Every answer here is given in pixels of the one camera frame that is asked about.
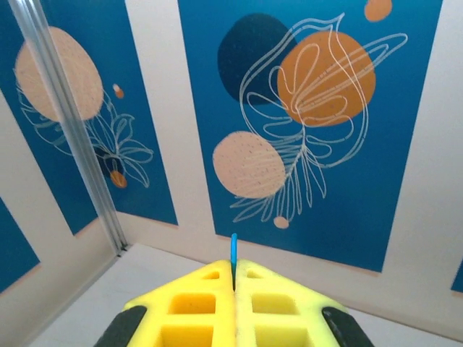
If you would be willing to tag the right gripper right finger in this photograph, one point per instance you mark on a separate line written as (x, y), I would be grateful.
(278, 307)

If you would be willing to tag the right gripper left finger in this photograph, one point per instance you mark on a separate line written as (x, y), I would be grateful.
(188, 303)

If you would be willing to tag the blue floral wall poster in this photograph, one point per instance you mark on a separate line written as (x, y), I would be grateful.
(14, 246)
(380, 180)
(144, 108)
(458, 278)

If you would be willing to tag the aluminium corner post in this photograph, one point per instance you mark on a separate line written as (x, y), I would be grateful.
(72, 119)

